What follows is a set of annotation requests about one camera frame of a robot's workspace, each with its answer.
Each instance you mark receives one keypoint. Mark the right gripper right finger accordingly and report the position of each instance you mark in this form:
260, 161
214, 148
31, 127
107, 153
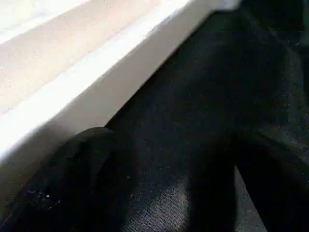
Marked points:
275, 188

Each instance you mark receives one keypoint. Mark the white plastic table top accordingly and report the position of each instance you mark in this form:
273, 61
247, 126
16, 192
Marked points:
72, 63

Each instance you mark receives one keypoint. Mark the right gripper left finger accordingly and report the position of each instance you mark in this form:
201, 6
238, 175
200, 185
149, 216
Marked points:
72, 188

